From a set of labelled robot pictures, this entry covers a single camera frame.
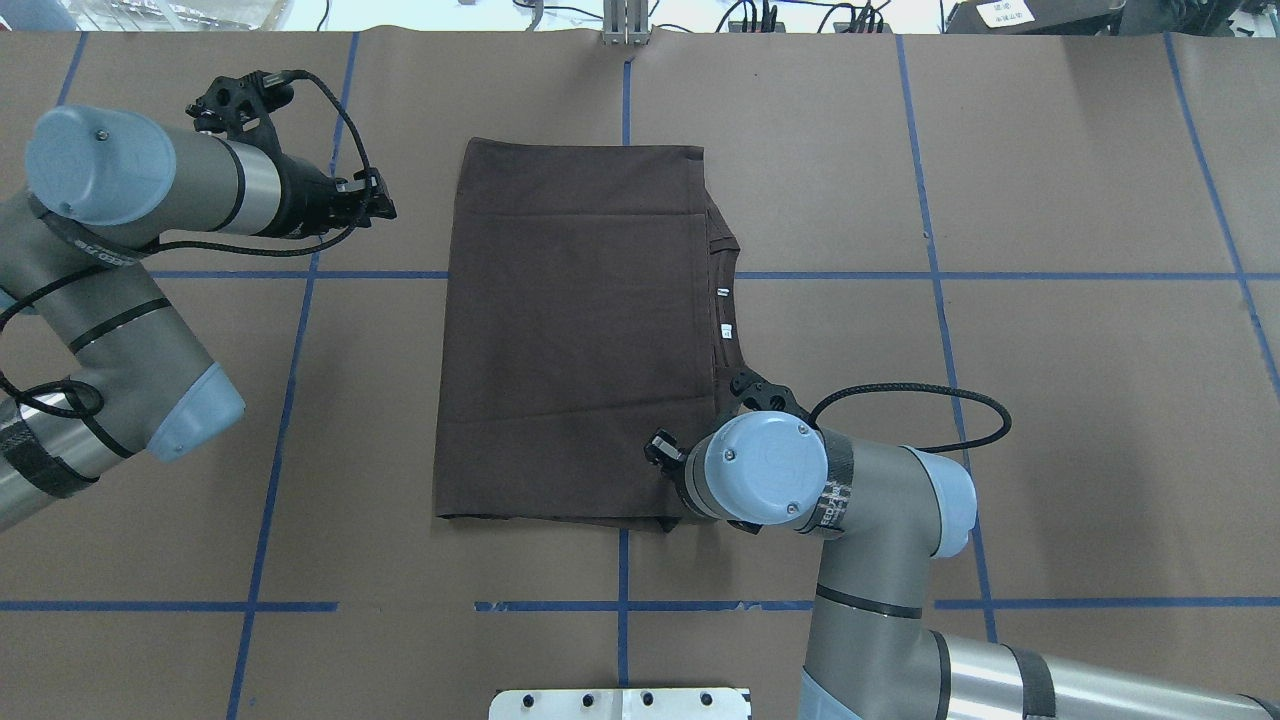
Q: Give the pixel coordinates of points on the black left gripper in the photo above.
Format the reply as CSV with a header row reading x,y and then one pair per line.
x,y
303,203

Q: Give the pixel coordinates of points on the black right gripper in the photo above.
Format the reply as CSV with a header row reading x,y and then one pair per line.
x,y
663,449

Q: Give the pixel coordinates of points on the dark brown t-shirt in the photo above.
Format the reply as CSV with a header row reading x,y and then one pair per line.
x,y
589,303

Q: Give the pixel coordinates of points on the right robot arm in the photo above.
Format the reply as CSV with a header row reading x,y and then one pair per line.
x,y
884,513

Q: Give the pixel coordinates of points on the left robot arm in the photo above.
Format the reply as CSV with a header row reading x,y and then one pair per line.
x,y
102,188

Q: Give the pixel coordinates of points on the long blue tape line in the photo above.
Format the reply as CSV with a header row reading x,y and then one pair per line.
x,y
985,600

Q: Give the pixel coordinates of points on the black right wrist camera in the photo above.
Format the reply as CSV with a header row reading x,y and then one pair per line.
x,y
752,391

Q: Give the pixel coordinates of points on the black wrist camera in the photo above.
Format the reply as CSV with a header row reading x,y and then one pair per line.
x,y
238,100
752,391

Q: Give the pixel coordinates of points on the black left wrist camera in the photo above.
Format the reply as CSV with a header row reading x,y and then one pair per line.
x,y
238,100

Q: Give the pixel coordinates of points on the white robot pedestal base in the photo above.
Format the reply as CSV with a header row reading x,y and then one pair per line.
x,y
623,703

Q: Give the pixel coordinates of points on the aluminium frame post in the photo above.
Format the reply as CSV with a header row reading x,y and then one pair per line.
x,y
626,22

